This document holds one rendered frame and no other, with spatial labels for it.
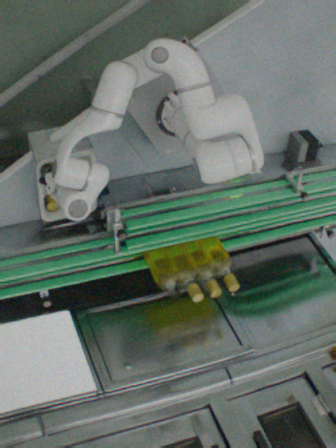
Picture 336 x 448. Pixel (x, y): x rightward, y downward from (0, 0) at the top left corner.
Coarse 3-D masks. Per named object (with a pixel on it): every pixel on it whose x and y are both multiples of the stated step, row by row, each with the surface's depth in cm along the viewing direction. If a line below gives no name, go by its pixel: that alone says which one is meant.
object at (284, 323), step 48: (288, 240) 213; (96, 288) 192; (144, 288) 193; (240, 288) 194; (288, 288) 195; (288, 336) 179; (192, 384) 161; (240, 384) 163; (288, 384) 166; (0, 432) 146; (48, 432) 147; (96, 432) 150; (144, 432) 152; (192, 432) 153; (240, 432) 151; (288, 432) 154
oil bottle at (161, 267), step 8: (160, 248) 179; (144, 256) 182; (152, 256) 177; (160, 256) 177; (152, 264) 175; (160, 264) 174; (168, 264) 174; (152, 272) 177; (160, 272) 172; (168, 272) 172; (176, 272) 172; (160, 280) 171; (168, 280) 171; (176, 280) 172; (160, 288) 173
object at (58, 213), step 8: (80, 152) 162; (88, 152) 163; (48, 160) 160; (88, 160) 169; (40, 168) 160; (40, 176) 162; (40, 184) 164; (40, 192) 166; (40, 200) 167; (56, 200) 178; (96, 200) 175; (56, 208) 176; (48, 216) 173; (56, 216) 174; (64, 216) 175
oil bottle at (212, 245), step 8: (200, 240) 184; (208, 240) 183; (216, 240) 183; (208, 248) 180; (216, 248) 180; (216, 256) 178; (224, 256) 178; (216, 264) 176; (224, 264) 176; (216, 272) 177
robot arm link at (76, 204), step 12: (96, 168) 142; (96, 180) 142; (60, 192) 148; (72, 192) 143; (84, 192) 143; (96, 192) 143; (60, 204) 146; (72, 204) 142; (84, 204) 143; (72, 216) 144; (84, 216) 145
